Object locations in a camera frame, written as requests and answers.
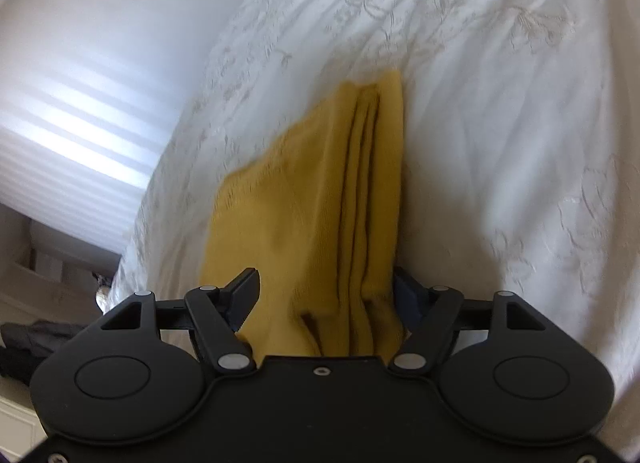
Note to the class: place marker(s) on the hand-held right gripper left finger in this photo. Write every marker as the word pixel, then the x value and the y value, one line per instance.
pixel 246 294

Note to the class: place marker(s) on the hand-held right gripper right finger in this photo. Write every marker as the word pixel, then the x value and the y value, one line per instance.
pixel 406 295

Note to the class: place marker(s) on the yellow knit garment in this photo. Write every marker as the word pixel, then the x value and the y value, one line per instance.
pixel 310 203

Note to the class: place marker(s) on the white embroidered bedspread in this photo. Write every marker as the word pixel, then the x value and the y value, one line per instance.
pixel 500 143

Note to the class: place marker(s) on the dark grey clothing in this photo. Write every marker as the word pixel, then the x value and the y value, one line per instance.
pixel 35 348

